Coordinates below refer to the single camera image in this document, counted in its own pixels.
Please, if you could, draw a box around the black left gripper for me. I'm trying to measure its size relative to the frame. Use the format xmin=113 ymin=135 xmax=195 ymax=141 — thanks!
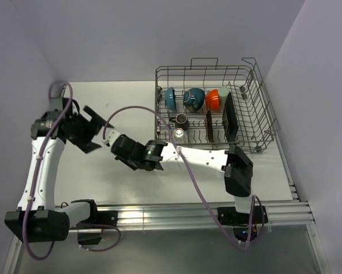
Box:
xmin=67 ymin=106 xmax=112 ymax=153

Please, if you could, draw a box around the clear glass cup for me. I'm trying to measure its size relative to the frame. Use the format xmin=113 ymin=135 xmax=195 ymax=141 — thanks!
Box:
xmin=173 ymin=128 xmax=187 ymax=143

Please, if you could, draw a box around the dark brown mug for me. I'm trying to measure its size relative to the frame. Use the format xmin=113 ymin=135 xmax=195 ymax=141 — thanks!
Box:
xmin=169 ymin=113 xmax=190 ymax=131

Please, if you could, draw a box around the blue ceramic bowl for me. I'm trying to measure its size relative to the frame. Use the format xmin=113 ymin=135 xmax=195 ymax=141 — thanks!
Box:
xmin=164 ymin=87 xmax=176 ymax=111

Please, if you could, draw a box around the dark bowl beige inside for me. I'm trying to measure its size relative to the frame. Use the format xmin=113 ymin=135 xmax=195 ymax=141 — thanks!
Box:
xmin=183 ymin=88 xmax=205 ymax=112

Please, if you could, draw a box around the red floral round plate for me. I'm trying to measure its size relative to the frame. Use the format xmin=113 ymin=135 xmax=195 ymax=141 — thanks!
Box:
xmin=206 ymin=111 xmax=214 ymax=143

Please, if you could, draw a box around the orange plastic bowl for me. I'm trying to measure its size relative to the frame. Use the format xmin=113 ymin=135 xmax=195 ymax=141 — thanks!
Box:
xmin=205 ymin=89 xmax=220 ymax=111

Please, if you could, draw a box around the black floral square plate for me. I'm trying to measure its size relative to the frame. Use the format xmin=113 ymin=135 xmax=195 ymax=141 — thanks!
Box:
xmin=222 ymin=93 xmax=239 ymax=143

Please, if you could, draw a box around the light green cup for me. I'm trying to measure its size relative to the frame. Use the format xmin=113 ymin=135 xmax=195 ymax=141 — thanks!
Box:
xmin=218 ymin=87 xmax=230 ymax=108

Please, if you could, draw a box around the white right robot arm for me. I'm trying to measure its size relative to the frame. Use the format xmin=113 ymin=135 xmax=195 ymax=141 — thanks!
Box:
xmin=103 ymin=130 xmax=255 ymax=223

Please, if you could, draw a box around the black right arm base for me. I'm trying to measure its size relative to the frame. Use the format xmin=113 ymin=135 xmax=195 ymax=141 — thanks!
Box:
xmin=218 ymin=205 xmax=269 ymax=243

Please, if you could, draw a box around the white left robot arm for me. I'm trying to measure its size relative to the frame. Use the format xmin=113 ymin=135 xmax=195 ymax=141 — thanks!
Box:
xmin=5 ymin=106 xmax=117 ymax=243

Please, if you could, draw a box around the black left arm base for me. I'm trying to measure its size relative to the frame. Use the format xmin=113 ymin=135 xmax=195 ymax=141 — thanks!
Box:
xmin=71 ymin=211 xmax=118 ymax=246

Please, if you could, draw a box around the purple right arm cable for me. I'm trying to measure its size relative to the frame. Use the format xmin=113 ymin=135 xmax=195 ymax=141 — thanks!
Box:
xmin=102 ymin=106 xmax=265 ymax=252

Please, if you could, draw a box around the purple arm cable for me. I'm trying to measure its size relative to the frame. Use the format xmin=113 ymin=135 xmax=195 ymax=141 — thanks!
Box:
xmin=102 ymin=106 xmax=265 ymax=252
xmin=23 ymin=81 xmax=122 ymax=260

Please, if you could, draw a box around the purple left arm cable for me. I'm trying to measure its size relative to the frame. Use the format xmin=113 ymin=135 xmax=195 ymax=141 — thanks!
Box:
xmin=23 ymin=81 xmax=122 ymax=260

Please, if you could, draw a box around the grey wire dish rack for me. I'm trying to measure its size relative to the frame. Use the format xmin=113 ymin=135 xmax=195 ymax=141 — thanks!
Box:
xmin=155 ymin=57 xmax=280 ymax=153

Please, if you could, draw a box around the aluminium frame rail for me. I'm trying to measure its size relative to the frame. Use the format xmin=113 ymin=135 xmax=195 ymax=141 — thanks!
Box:
xmin=3 ymin=200 xmax=332 ymax=273

